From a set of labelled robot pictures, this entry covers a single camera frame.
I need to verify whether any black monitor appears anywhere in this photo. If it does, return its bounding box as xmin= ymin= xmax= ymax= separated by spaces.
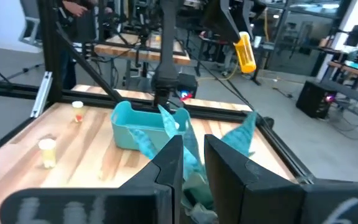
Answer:
xmin=343 ymin=24 xmax=358 ymax=47

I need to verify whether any orange medicine bottle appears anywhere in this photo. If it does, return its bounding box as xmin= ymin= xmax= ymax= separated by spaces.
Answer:
xmin=233 ymin=30 xmax=257 ymax=74

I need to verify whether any light teal plastic bin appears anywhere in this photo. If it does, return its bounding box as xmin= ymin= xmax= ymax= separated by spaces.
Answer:
xmin=110 ymin=100 xmax=192 ymax=152

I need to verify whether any black computer tower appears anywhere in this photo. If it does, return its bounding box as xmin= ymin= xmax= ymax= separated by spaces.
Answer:
xmin=177 ymin=73 xmax=198 ymax=101
xmin=295 ymin=80 xmax=338 ymax=119

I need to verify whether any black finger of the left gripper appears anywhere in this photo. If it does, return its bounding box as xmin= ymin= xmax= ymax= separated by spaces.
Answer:
xmin=202 ymin=0 xmax=241 ymax=44
xmin=242 ymin=0 xmax=267 ymax=34

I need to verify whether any snake plant in white pot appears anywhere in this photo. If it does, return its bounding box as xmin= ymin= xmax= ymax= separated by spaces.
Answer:
xmin=128 ymin=104 xmax=258 ymax=224

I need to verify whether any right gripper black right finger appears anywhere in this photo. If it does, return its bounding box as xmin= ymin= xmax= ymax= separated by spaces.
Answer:
xmin=203 ymin=134 xmax=358 ymax=224

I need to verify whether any clear bottle with red pills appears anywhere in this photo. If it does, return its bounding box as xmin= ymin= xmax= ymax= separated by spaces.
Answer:
xmin=71 ymin=100 xmax=85 ymax=123

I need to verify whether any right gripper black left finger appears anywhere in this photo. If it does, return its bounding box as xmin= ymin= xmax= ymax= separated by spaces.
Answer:
xmin=0 ymin=134 xmax=185 ymax=224

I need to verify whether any white cap bottom right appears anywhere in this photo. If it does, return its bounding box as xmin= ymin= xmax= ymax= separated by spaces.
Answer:
xmin=38 ymin=138 xmax=57 ymax=169

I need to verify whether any silver aluminium bracket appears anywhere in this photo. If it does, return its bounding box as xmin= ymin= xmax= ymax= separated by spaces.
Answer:
xmin=30 ymin=71 xmax=53 ymax=118

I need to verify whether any black aluminium table frame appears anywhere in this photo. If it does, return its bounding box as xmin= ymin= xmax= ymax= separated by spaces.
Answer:
xmin=0 ymin=0 xmax=315 ymax=184

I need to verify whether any wooden workbench with grey legs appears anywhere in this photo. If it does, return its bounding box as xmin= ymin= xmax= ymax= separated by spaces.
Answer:
xmin=320 ymin=60 xmax=358 ymax=147

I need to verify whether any person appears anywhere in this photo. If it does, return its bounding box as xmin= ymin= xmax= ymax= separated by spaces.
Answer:
xmin=57 ymin=0 xmax=114 ymax=91

